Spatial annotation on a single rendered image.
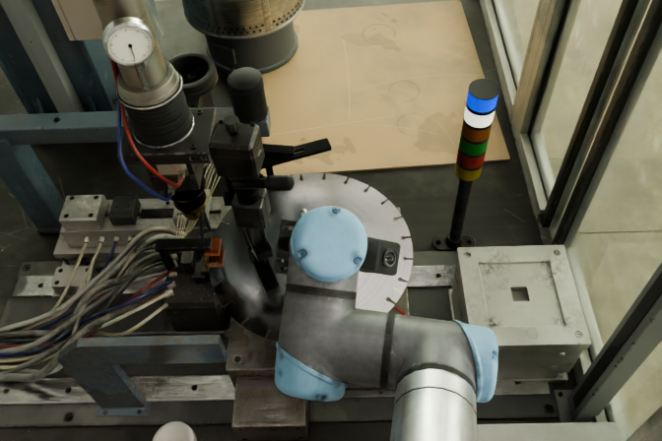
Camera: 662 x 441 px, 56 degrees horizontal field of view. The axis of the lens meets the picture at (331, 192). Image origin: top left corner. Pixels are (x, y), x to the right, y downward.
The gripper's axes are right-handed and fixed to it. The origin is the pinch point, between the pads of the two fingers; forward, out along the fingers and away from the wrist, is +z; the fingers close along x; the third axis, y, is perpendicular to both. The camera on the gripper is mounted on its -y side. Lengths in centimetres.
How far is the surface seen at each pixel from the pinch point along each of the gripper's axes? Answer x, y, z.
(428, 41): -62, -25, 58
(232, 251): 0.8, 14.0, 7.1
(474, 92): -26.5, -18.5, -9.0
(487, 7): -73, -40, 57
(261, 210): -4.6, 9.9, -10.9
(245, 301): 8.3, 10.6, 1.9
